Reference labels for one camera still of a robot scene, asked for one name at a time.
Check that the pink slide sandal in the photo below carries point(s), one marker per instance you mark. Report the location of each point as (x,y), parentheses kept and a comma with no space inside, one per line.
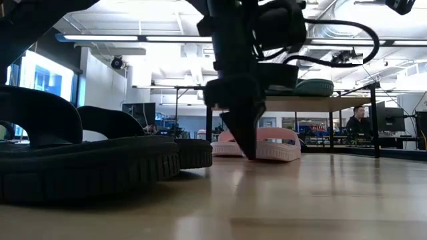
(280,151)
(227,148)

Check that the bright wall screen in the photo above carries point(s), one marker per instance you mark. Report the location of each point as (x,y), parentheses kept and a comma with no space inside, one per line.
(46,76)

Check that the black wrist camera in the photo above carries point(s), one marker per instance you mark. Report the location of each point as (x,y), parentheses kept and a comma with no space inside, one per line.
(280,75)
(400,6)

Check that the person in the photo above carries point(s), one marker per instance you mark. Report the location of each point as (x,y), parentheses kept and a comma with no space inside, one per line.
(358,125)

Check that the black computer monitor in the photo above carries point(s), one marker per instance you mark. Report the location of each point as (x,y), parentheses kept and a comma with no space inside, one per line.
(390,119)

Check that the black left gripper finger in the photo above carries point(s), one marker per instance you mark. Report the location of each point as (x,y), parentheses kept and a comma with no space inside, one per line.
(253,126)
(238,126)

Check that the black ceiling camera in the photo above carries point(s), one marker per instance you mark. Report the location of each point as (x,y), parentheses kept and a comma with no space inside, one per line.
(117,62)

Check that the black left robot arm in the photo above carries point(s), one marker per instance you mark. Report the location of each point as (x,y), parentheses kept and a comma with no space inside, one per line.
(20,20)

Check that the ceiling light strip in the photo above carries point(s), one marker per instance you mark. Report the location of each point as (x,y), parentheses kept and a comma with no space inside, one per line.
(100,38)
(407,42)

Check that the wooden shelf black metal frame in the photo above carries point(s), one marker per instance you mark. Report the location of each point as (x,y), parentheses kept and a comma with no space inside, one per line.
(317,104)

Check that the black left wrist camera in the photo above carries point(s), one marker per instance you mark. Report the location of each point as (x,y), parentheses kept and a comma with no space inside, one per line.
(280,75)

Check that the black aluminium table frame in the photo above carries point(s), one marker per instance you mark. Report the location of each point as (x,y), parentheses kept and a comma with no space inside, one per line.
(400,154)

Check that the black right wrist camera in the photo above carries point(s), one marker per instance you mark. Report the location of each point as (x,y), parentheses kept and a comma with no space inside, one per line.
(400,6)

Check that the green slide sandal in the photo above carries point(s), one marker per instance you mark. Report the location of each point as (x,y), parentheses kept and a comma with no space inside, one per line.
(315,88)

